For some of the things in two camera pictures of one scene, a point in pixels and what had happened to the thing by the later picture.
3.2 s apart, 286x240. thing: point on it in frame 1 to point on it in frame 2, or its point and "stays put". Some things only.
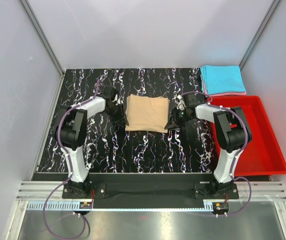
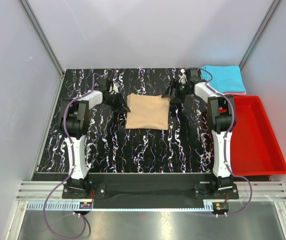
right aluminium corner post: [267, 18] stays put
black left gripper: [121, 117] to [121, 105]
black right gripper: [173, 122] to [178, 99]
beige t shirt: [146, 113] stays put
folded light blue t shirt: [221, 79] stays put
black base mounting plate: [151, 187] stays put
